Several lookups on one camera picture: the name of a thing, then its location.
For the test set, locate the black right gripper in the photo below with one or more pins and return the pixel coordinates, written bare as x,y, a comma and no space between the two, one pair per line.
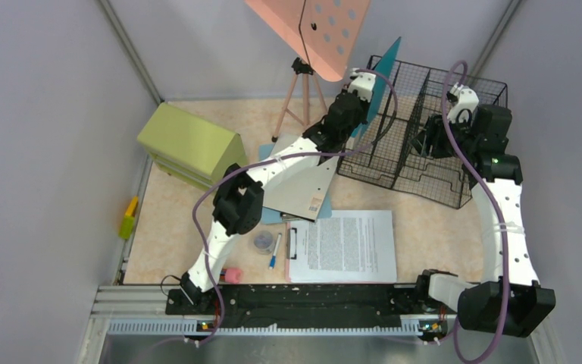
431,136

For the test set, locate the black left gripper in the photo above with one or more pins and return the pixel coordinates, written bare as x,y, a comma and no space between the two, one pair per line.
364,105

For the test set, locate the teal file folder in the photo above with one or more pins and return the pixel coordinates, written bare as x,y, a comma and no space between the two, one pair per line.
382,70

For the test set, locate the grey white file folder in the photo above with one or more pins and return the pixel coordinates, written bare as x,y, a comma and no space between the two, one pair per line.
296,186

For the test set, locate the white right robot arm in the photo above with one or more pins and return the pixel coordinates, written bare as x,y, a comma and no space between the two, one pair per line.
508,273

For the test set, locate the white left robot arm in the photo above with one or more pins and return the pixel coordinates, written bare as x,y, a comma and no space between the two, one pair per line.
238,197

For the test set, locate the pink perforated board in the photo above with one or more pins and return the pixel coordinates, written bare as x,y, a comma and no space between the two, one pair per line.
322,33

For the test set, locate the pink clipboard with papers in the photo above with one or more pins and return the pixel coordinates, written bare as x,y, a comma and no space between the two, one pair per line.
351,247

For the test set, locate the clear jar of paperclips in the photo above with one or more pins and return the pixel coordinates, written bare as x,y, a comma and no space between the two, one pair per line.
264,242

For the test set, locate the green metal drawer box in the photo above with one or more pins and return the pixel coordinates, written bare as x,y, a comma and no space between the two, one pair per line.
189,147

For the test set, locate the blue white marker pen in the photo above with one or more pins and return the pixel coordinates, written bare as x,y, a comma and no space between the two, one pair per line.
273,260

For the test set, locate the pink capped tube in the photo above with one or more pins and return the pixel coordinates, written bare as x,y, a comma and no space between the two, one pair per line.
231,275

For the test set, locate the yellow green toy block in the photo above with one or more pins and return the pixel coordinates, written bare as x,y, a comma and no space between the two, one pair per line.
128,220

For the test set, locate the black wire mesh file rack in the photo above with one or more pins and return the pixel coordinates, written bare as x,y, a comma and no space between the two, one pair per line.
412,155

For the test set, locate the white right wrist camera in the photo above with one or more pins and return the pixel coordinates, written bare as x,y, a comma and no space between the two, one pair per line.
464,102

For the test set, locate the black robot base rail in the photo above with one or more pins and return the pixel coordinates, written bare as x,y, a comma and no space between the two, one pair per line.
310,306

